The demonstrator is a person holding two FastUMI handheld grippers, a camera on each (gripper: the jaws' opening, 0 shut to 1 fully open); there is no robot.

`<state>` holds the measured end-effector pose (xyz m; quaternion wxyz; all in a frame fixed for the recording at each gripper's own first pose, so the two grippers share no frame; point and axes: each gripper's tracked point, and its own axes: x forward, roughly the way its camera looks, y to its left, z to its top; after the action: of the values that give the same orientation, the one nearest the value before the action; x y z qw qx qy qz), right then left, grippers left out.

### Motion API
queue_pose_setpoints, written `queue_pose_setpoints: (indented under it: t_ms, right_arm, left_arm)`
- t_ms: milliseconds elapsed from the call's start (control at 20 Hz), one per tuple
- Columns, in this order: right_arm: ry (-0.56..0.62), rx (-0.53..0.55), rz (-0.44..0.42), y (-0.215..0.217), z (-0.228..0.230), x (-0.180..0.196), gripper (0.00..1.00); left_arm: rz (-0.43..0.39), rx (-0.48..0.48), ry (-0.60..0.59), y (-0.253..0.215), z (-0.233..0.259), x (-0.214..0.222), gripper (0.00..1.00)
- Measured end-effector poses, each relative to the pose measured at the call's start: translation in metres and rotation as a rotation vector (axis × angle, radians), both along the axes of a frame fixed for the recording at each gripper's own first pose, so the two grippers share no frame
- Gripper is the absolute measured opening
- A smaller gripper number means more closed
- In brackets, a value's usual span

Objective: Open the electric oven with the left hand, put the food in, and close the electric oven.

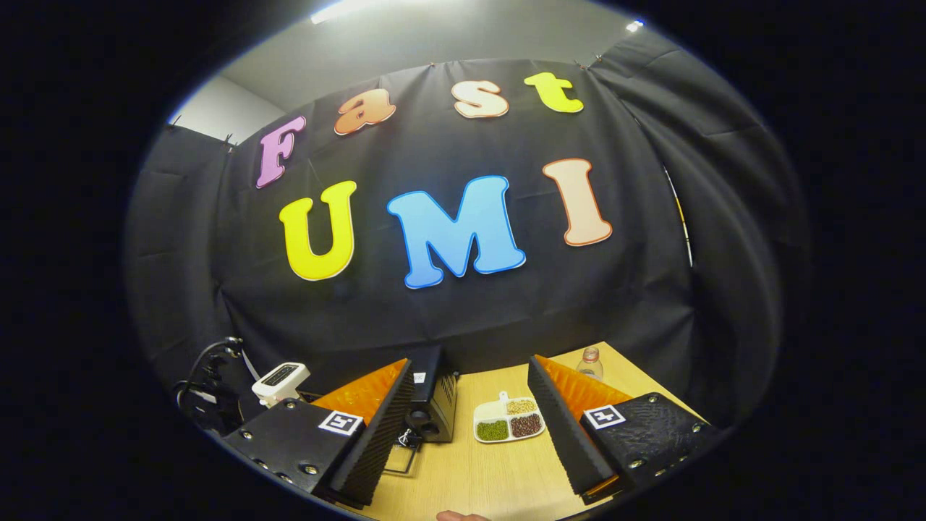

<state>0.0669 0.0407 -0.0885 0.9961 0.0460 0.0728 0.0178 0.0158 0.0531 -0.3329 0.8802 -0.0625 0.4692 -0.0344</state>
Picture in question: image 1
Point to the clear bottle with red label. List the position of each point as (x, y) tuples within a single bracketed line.
[(590, 365)]

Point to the white divided plate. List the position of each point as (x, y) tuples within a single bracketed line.
[(492, 411)]

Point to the pile of green beans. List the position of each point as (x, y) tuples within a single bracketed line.
[(492, 430)]

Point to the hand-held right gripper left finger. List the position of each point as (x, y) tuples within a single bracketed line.
[(376, 441)]

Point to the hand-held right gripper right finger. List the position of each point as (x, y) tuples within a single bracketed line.
[(568, 434)]

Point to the pile of dark red beans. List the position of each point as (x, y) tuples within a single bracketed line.
[(527, 425)]

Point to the pile of yellow soybeans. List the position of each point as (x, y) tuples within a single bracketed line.
[(521, 407)]

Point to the black electric oven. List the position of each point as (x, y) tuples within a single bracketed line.
[(434, 405)]

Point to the white electronic device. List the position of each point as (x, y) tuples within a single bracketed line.
[(278, 380)]

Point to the black backdrop cloth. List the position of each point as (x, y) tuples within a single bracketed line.
[(506, 311)]

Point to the small ceiling light panel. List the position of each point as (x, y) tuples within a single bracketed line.
[(634, 26)]

